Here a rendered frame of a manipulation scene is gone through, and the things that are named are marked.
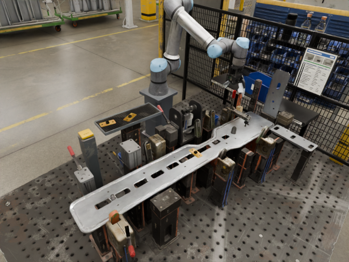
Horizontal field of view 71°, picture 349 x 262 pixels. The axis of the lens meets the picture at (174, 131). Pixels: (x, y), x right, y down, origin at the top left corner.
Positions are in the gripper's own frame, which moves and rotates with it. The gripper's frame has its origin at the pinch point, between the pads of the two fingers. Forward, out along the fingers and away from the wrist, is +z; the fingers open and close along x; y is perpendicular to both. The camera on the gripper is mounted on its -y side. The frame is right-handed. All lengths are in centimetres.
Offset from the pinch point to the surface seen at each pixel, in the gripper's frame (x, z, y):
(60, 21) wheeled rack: -673, 92, -92
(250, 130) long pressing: 19.5, 19.5, 1.5
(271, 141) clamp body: 37.1, 15.1, 6.5
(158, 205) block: 32, 17, 86
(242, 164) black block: 31.4, 29.5, 21.8
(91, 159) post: -17, 20, 96
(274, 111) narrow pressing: 18.4, 15.1, -26.6
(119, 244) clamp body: 38, 16, 109
